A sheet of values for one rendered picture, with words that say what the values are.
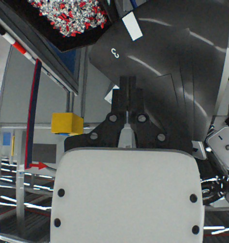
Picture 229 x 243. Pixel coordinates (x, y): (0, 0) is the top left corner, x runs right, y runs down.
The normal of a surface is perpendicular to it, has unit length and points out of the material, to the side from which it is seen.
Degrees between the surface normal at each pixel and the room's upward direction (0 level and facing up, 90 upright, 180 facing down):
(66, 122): 90
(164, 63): 44
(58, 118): 90
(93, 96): 90
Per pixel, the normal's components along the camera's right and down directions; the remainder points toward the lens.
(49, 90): -0.08, -0.15
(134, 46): -0.52, 0.67
